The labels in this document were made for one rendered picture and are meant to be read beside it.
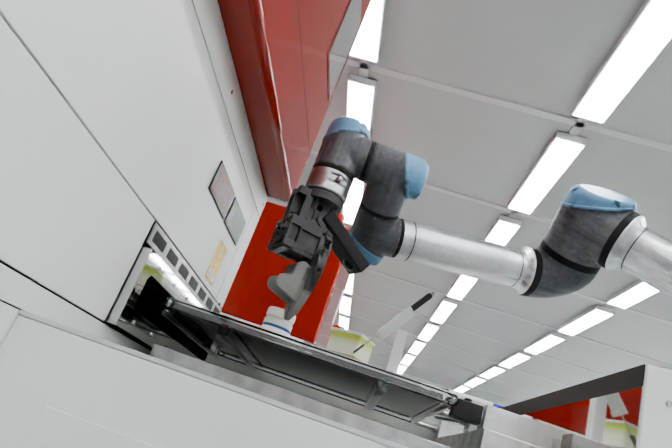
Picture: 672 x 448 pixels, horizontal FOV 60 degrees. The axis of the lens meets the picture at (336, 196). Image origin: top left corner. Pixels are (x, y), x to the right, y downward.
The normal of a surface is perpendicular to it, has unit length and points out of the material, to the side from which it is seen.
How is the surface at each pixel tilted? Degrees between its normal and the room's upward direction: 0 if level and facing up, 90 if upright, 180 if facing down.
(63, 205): 90
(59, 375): 90
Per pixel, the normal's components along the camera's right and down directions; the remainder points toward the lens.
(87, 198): 0.95, 0.29
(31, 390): 0.00, -0.41
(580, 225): -0.71, 0.06
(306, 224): 0.47, -0.22
